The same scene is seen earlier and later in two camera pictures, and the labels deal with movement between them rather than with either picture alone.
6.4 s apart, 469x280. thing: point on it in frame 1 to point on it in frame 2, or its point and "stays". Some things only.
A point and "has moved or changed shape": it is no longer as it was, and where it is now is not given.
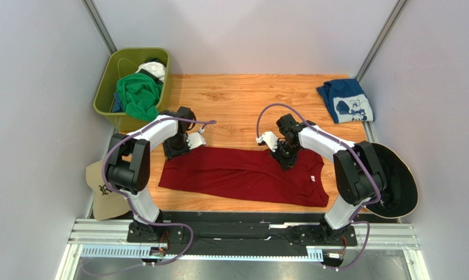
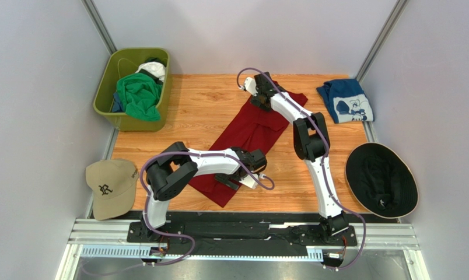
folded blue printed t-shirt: (347, 101) stays
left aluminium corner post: (99, 25) stays
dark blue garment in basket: (117, 105) stays
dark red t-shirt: (245, 175) has moved or changed shape
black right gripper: (284, 158) to (258, 100)
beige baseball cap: (108, 204) stays
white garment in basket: (154, 69) stays
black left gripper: (171, 153) to (225, 179)
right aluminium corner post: (380, 40) stays
